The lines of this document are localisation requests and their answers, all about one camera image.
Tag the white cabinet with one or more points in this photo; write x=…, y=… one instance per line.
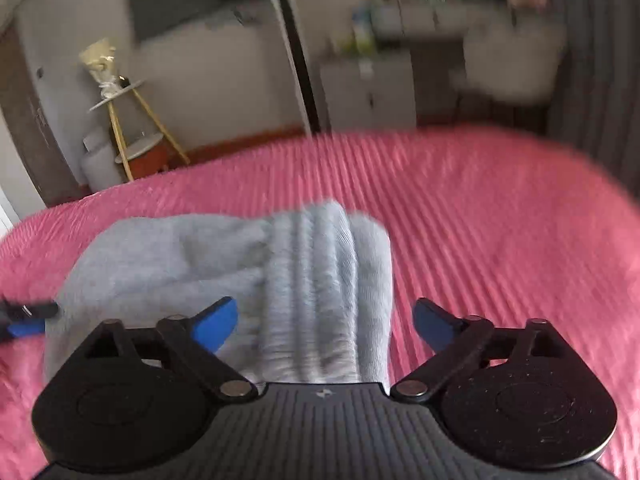
x=367, y=92

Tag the white black-edged panel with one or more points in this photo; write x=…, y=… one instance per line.
x=295, y=55

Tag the green white bottle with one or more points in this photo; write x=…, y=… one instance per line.
x=362, y=32

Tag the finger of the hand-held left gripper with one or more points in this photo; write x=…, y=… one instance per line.
x=27, y=327

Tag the dark grey curtain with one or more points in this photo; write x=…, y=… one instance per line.
x=595, y=60

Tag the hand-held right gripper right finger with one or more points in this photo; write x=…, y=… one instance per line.
x=432, y=327

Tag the gold tripod shelf stand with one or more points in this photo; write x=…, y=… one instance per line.
x=125, y=95

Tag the pink ribbed blanket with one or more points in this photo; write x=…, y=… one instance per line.
x=500, y=220

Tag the white cylinder bin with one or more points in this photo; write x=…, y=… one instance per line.
x=100, y=160

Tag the grey pants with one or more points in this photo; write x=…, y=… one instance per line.
x=310, y=285

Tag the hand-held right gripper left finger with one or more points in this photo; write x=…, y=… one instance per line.
x=220, y=325

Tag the brown door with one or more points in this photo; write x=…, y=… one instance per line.
x=35, y=125

